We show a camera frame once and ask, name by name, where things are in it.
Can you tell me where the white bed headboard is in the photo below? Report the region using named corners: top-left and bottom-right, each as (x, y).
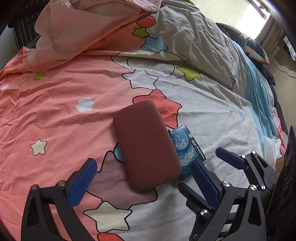
top-left (267, 46), bottom-right (295, 128)

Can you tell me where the patterned dark pillow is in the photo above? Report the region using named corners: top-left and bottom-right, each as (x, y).
top-left (216, 23), bottom-right (269, 65)

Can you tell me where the cardboard box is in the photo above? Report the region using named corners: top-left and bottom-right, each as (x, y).
top-left (275, 157), bottom-right (285, 174)

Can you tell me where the brown zip case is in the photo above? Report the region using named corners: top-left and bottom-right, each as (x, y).
top-left (113, 100), bottom-right (182, 190)

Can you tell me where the black striped suitcase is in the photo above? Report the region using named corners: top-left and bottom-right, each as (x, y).
top-left (13, 13), bottom-right (41, 50)

